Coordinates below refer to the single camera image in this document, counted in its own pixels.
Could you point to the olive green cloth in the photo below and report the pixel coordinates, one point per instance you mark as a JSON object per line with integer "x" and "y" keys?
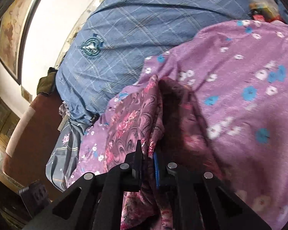
{"x": 46, "y": 84}

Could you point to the maroon floral garment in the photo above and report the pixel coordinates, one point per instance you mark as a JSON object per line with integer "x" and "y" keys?
{"x": 163, "y": 115}

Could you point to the grey star patterned cloth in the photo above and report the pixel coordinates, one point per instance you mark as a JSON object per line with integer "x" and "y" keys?
{"x": 64, "y": 157}

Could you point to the framed map picture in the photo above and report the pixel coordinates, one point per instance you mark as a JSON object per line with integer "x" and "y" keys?
{"x": 11, "y": 31}

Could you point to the purple flowered cloth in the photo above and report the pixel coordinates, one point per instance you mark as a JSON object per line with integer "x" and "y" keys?
{"x": 238, "y": 71}

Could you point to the crumpled grey brown cloth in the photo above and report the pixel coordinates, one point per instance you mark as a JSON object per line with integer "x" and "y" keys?
{"x": 63, "y": 110}

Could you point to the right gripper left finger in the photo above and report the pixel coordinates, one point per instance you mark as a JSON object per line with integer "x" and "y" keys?
{"x": 93, "y": 201}

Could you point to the blue plaid bedsheet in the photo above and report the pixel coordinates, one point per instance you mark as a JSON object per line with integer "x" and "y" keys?
{"x": 108, "y": 52}

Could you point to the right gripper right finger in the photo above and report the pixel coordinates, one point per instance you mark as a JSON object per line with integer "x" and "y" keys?
{"x": 201, "y": 200}

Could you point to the red yellow items pile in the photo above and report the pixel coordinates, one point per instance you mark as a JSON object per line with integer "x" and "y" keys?
{"x": 264, "y": 10}

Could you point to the brown wooden cabinet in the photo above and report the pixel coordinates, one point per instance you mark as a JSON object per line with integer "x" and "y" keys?
{"x": 8, "y": 122}

